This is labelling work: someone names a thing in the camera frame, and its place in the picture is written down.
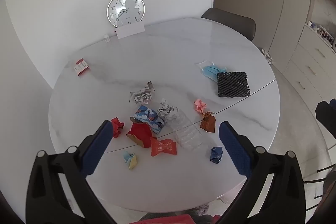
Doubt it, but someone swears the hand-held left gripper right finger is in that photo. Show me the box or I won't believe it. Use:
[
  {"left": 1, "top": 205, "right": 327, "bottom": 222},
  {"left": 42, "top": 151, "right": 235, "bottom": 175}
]
[{"left": 218, "top": 121, "right": 307, "bottom": 224}]

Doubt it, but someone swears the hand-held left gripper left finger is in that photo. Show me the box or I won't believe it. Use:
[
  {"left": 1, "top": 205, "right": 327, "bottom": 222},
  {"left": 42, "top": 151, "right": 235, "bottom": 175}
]
[{"left": 25, "top": 120, "right": 116, "bottom": 224}]

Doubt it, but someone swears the torn red cardboard piece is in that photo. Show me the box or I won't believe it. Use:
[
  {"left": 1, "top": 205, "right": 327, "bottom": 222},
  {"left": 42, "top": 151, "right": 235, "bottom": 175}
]
[{"left": 126, "top": 122, "right": 153, "bottom": 149}]

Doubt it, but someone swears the crumpled dark blue wrapper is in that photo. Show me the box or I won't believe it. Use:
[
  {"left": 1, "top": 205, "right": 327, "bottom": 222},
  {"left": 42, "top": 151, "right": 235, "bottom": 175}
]
[{"left": 209, "top": 147, "right": 223, "bottom": 164}]

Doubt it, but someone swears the crumpled red paper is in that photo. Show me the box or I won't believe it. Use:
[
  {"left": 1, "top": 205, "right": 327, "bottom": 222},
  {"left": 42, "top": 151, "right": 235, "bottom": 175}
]
[{"left": 111, "top": 117, "right": 125, "bottom": 138}]

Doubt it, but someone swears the blue and yellow paper scrap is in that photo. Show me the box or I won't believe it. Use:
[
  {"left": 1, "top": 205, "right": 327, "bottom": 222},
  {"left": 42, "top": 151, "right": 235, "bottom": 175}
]
[{"left": 123, "top": 151, "right": 138, "bottom": 170}]

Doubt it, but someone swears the brown foil wrapper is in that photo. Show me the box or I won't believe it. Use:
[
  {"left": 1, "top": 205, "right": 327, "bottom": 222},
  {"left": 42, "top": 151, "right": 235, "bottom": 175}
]
[{"left": 200, "top": 111, "right": 217, "bottom": 133}]

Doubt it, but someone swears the beige drawer unit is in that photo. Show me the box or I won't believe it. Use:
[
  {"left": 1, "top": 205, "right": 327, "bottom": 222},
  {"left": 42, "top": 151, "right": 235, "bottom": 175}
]
[{"left": 285, "top": 25, "right": 336, "bottom": 112}]

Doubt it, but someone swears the crushed clear plastic bottle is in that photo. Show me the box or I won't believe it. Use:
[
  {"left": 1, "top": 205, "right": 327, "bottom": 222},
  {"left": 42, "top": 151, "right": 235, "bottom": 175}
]
[{"left": 165, "top": 107, "right": 204, "bottom": 151}]

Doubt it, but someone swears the crumpled pink paper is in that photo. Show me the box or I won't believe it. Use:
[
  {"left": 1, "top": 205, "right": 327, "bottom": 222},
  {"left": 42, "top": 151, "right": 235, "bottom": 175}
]
[{"left": 194, "top": 99, "right": 208, "bottom": 114}]

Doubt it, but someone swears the blue patterned packet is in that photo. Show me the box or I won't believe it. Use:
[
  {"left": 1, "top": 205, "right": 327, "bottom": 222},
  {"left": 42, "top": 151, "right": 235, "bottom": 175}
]
[{"left": 130, "top": 105, "right": 165, "bottom": 134}]

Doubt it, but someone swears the red snack wrapper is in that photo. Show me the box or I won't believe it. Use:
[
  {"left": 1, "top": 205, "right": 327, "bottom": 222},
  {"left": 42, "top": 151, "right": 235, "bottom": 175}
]
[{"left": 150, "top": 137, "right": 178, "bottom": 157}]

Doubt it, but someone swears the black foam mesh sleeve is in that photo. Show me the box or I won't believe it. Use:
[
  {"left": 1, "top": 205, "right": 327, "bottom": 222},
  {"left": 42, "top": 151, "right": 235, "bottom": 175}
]
[{"left": 217, "top": 71, "right": 251, "bottom": 97}]

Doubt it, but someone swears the crumpled grey paper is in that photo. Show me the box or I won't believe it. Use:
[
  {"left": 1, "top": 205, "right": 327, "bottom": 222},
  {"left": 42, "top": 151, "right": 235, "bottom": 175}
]
[{"left": 157, "top": 98, "right": 179, "bottom": 121}]

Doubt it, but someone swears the white bag on floor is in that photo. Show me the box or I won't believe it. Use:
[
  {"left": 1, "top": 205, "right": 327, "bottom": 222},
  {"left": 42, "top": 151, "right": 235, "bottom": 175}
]
[{"left": 261, "top": 48, "right": 274, "bottom": 64}]

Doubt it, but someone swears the red and white small box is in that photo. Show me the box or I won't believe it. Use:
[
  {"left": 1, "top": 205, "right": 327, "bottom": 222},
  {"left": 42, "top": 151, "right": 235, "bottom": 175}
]
[{"left": 74, "top": 58, "right": 91, "bottom": 77}]

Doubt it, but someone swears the blue face mask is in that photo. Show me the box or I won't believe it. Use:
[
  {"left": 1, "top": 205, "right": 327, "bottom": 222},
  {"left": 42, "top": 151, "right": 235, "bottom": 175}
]
[{"left": 196, "top": 60, "right": 228, "bottom": 82}]

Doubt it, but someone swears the red garment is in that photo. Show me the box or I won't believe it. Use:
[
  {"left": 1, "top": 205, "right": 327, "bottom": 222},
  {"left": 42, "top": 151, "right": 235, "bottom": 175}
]
[{"left": 136, "top": 214, "right": 221, "bottom": 224}]

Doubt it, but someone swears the tall beige cabinet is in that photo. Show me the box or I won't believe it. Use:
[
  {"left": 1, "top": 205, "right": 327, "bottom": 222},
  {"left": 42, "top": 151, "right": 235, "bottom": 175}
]
[{"left": 214, "top": 0, "right": 314, "bottom": 70}]

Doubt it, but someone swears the white paper card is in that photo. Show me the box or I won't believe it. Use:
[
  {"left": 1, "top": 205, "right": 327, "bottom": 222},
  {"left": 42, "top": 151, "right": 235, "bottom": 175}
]
[{"left": 115, "top": 23, "right": 145, "bottom": 39}]

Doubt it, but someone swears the grey dining chair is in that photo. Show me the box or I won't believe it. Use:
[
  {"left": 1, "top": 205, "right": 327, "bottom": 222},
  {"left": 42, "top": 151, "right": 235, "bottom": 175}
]
[{"left": 201, "top": 7, "right": 256, "bottom": 41}]

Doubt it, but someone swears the round white wall clock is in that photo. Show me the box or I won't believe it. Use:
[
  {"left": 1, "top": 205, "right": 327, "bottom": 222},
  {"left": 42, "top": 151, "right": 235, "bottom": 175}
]
[{"left": 107, "top": 0, "right": 146, "bottom": 28}]

